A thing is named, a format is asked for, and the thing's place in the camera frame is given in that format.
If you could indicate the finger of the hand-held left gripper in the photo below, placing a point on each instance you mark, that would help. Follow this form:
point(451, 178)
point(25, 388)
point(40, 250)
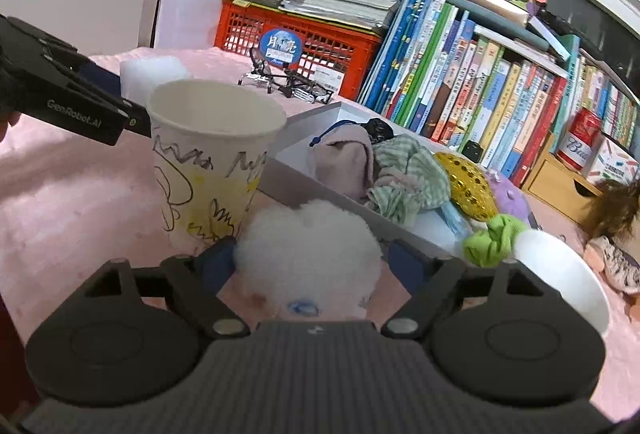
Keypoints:
point(137, 119)

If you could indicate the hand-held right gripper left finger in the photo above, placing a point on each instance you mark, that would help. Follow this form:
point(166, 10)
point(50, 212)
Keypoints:
point(217, 266)

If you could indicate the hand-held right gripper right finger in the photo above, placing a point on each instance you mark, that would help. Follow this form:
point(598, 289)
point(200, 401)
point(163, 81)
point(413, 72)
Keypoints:
point(405, 266)

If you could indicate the white fluffy plush ball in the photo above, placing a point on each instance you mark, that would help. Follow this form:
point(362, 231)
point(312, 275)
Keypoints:
point(305, 249)

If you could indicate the white scribbled paper cup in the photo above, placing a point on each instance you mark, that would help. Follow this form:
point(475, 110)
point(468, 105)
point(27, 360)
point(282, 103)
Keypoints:
point(560, 274)
point(210, 174)

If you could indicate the lime green scrunchie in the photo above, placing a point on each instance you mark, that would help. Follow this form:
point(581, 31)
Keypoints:
point(492, 239)

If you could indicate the gold sequined pouch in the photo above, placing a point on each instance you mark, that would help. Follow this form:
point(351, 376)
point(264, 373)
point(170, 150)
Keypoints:
point(470, 184)

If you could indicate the pink fuzzy sock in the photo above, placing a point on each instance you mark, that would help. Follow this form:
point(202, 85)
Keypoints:
point(345, 164)

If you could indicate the white shallow cardboard tray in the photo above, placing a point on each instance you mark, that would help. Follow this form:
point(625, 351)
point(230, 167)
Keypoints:
point(300, 179)

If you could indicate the purple plush toy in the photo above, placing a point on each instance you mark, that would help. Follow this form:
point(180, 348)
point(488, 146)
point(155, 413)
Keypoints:
point(510, 194)

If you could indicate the person's left hand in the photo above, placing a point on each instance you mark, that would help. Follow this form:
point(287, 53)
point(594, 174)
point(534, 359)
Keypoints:
point(7, 123)

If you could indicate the white foam block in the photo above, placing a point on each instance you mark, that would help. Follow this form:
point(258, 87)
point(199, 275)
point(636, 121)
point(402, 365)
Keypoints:
point(150, 72)

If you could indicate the light blue cloth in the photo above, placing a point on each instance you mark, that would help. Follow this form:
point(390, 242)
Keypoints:
point(454, 219)

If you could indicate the green checked cloth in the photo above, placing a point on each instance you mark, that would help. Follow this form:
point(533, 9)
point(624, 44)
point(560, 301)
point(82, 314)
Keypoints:
point(405, 179)

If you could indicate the white storage box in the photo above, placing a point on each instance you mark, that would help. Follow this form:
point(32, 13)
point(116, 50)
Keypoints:
point(190, 4)

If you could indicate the small black box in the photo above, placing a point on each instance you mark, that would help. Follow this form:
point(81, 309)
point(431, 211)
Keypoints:
point(471, 152)

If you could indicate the red plastic crate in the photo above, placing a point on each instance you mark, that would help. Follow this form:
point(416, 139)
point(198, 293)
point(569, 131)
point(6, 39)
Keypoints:
point(240, 24)

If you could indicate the black-framed glasses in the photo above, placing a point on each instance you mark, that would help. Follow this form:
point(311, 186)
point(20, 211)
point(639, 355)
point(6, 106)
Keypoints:
point(295, 87)

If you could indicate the round blue sticker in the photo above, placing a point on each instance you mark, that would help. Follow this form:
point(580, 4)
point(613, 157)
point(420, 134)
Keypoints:
point(282, 47)

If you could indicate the wooden desktop drawer box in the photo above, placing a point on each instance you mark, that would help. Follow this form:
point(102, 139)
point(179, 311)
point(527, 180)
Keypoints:
point(555, 189)

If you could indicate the row of tall upright books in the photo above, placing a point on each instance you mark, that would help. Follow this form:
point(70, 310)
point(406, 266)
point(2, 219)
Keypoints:
point(450, 84)

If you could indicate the red drink can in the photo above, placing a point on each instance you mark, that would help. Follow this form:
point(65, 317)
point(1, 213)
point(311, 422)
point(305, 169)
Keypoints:
point(580, 139)

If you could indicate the brown-haired baby doll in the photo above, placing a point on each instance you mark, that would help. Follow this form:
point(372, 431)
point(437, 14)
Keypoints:
point(615, 209)

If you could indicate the small white patterned box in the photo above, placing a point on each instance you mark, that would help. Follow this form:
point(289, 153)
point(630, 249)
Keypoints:
point(617, 164)

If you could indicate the teal flat book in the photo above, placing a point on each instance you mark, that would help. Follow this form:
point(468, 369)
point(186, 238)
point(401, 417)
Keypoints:
point(505, 32)

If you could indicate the row of small upright books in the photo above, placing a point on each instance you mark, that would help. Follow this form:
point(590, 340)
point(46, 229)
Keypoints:
point(610, 99)

